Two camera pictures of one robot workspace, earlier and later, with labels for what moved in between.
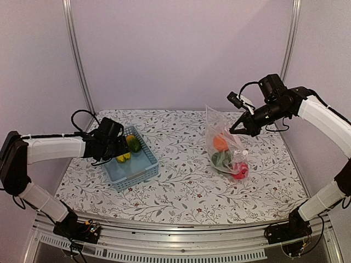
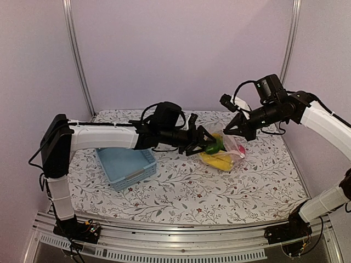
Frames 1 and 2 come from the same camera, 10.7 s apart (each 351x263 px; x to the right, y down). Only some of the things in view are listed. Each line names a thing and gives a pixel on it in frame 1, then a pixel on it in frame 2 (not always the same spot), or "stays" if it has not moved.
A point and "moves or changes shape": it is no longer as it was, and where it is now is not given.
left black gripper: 123,148 to 193,139
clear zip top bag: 226,149 moves or changes shape
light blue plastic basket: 142,165 stays
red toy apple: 241,171 to 242,149
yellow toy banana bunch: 122,158 to 222,160
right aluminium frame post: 295,24 stays
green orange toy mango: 133,143 moves or changes shape
